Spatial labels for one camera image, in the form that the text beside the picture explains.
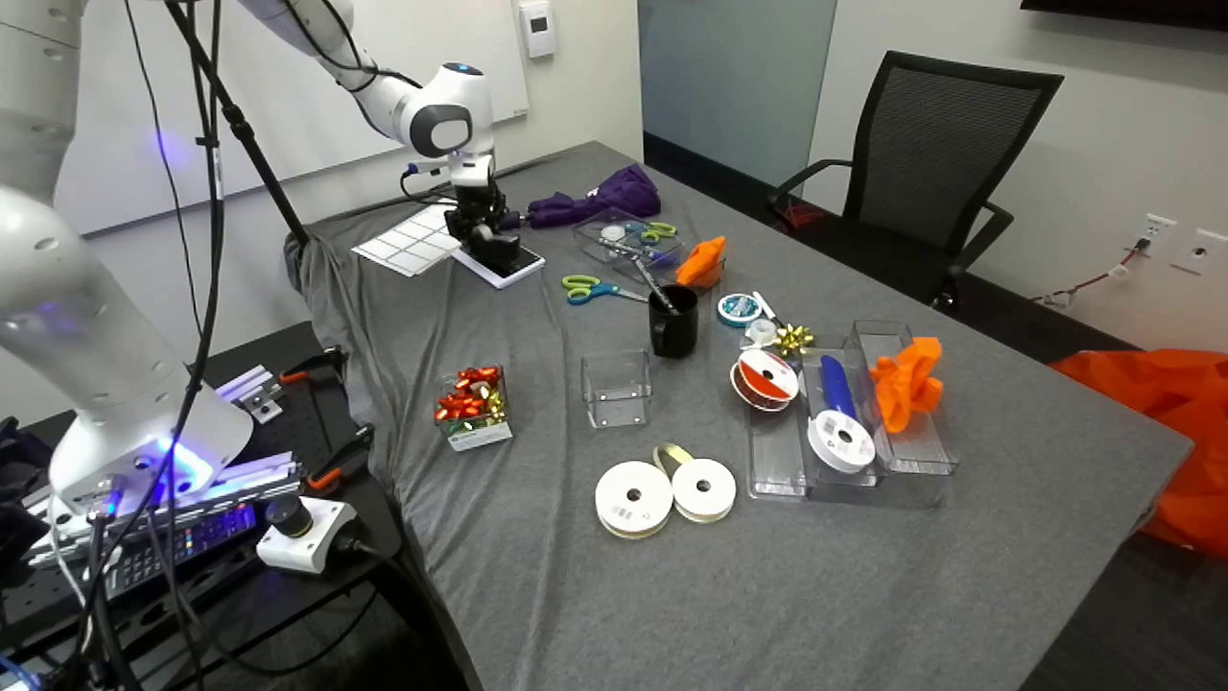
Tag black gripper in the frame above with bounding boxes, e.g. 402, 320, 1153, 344
442, 149, 529, 254

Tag white grid paper sheet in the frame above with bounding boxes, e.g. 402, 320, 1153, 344
351, 199, 476, 280

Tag purple cloth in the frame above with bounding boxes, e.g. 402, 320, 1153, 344
523, 162, 663, 234

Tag blue and green scissors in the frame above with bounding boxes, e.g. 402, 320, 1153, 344
557, 272, 654, 309

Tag clear box with green ribbon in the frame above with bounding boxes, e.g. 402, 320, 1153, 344
575, 215, 688, 270

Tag pen in cup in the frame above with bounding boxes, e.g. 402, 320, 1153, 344
631, 250, 680, 320

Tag clear square plastic box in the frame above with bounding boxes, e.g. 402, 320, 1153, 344
575, 348, 658, 432

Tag black cup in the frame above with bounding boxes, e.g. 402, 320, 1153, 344
647, 285, 703, 360

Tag orange ribbon piece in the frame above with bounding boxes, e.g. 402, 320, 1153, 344
672, 234, 735, 291

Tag blue ribbon roll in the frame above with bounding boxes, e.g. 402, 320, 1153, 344
716, 288, 778, 330

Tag black tripod pole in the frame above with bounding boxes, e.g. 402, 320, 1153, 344
163, 0, 314, 250

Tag silver metal clamp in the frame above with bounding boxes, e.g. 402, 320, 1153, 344
212, 360, 288, 424

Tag large white ribbon spool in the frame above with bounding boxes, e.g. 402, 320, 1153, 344
592, 460, 676, 546

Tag gold gift bow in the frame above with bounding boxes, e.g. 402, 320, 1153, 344
767, 320, 821, 360

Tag small white ribbon spool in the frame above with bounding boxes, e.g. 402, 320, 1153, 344
668, 454, 740, 531

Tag white emergency stop button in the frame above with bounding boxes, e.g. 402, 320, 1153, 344
250, 490, 360, 581

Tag small clear plastic tray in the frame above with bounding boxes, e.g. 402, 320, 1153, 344
745, 404, 814, 504

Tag blue ribbon white spool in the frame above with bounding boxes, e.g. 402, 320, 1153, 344
801, 351, 883, 479

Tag robot control box purple light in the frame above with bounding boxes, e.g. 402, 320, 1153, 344
20, 446, 314, 607

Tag gray tablecloth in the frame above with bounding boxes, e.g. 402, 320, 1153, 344
282, 139, 1195, 691

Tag black office chair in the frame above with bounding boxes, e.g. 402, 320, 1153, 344
763, 46, 1066, 309

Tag orange cloth bag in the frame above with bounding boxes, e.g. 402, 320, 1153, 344
1050, 344, 1228, 561

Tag black calculator with white frame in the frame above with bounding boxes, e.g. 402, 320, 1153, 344
450, 234, 551, 291

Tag white wall thermostat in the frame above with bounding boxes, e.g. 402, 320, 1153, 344
516, 0, 562, 66

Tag orange handled tool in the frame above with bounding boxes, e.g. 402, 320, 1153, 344
304, 430, 377, 497

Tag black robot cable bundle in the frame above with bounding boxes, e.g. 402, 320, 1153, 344
75, 0, 233, 691

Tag black wall cable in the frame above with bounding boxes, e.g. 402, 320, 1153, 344
1034, 234, 1156, 309

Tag white wall outlet plate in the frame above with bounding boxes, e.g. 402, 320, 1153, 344
1183, 222, 1228, 280
1142, 206, 1186, 259

